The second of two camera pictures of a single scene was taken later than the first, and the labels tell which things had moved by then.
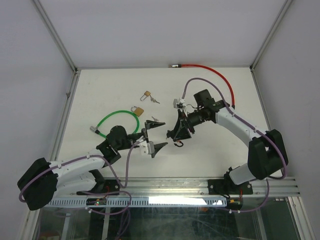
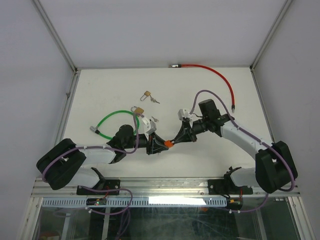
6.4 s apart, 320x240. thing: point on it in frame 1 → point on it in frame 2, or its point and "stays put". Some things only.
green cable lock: x=95 y=129 stays put
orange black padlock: x=177 y=145 → x=168 y=144
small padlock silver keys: x=153 y=100 stays put
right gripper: x=184 y=133 → x=185 y=126
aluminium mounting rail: x=148 y=187 stays put
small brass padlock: x=147 y=93 stays put
